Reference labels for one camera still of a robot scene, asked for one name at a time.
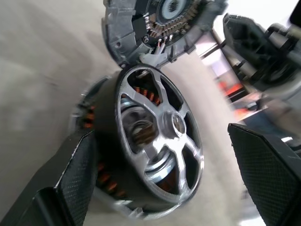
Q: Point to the silver spoked rotor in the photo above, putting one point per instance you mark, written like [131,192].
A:
[164,139]

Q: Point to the motor housing with copper coils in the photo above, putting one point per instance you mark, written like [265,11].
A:
[105,181]

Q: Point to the grey motor lid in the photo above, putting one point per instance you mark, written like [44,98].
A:
[117,30]

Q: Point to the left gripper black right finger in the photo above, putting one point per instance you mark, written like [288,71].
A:
[263,169]

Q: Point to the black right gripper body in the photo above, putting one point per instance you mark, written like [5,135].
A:
[284,56]

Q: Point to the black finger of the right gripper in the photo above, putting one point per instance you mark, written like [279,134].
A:
[247,47]

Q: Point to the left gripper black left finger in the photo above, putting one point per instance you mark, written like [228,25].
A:
[70,183]

